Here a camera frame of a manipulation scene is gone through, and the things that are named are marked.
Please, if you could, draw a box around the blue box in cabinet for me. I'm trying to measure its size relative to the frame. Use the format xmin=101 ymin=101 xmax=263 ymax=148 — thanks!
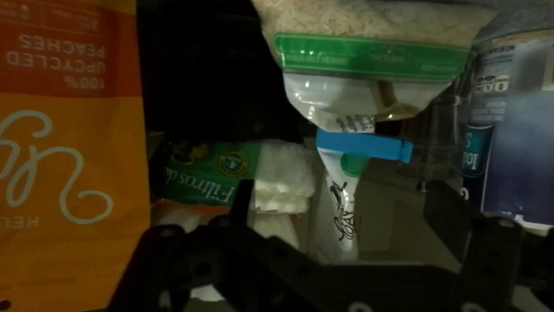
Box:
xmin=462 ymin=30 xmax=554 ymax=230

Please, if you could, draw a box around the orange peach snack bag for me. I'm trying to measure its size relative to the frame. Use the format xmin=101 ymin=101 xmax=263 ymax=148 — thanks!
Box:
xmin=0 ymin=0 xmax=149 ymax=312

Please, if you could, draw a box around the green coffee filter pack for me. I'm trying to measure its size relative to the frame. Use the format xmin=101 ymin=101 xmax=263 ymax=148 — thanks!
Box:
xmin=151 ymin=141 xmax=262 ymax=207

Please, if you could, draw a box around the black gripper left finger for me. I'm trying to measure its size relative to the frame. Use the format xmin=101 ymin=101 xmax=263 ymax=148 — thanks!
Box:
xmin=230 ymin=181 xmax=255 ymax=226

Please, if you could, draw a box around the white packet with green seal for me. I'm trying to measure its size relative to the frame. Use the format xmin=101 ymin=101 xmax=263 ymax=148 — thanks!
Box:
xmin=251 ymin=0 xmax=495 ymax=263

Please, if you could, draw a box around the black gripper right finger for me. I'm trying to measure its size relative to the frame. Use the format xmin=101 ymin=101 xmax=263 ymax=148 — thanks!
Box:
xmin=424 ymin=181 xmax=488 ymax=261

